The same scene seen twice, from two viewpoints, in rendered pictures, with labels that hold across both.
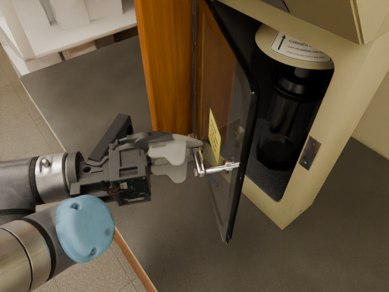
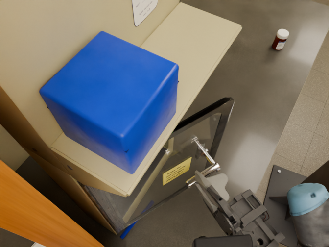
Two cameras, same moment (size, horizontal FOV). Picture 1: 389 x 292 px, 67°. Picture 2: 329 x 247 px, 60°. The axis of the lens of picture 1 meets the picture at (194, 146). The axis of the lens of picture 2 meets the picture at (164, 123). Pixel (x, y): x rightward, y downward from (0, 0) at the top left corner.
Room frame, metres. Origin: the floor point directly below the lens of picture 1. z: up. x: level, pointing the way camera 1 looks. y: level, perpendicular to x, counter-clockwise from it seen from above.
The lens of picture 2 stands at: (0.48, 0.19, 1.81)
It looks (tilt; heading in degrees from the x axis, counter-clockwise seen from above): 59 degrees down; 249
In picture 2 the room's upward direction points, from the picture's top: straight up
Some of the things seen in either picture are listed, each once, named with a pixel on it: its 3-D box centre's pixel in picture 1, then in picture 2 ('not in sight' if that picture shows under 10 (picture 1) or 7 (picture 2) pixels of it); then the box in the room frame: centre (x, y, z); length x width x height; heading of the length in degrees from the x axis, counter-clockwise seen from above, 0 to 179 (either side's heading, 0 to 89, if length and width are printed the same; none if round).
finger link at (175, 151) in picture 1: (177, 151); (215, 182); (0.31, 0.03, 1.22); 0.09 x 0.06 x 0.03; 102
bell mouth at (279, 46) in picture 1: (309, 26); not in sight; (0.48, -0.20, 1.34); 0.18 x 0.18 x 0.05
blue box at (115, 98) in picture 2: not in sight; (117, 103); (0.47, 0.00, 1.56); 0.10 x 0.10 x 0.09; 38
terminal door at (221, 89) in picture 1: (212, 126); (165, 176); (0.40, -0.03, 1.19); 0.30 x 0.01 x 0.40; 11
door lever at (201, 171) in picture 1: (206, 153); (199, 168); (0.32, -0.02, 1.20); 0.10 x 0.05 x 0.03; 11
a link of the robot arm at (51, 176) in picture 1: (59, 175); not in sight; (0.27, 0.21, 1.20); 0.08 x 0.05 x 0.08; 12
